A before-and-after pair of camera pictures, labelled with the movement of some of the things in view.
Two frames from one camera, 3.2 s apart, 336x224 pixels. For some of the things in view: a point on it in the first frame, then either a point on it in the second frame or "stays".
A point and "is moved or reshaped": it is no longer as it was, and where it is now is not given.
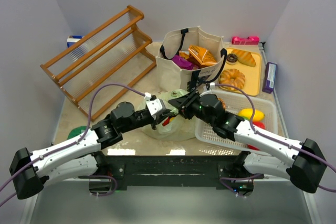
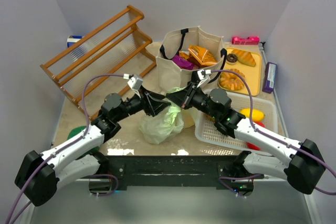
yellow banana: [247, 113] stays
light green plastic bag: [175, 127] is moved or reshaped
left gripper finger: [161, 117] -> [153, 103]
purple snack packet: [184, 63] stays
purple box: [269, 77] stays
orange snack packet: [199, 57] stays
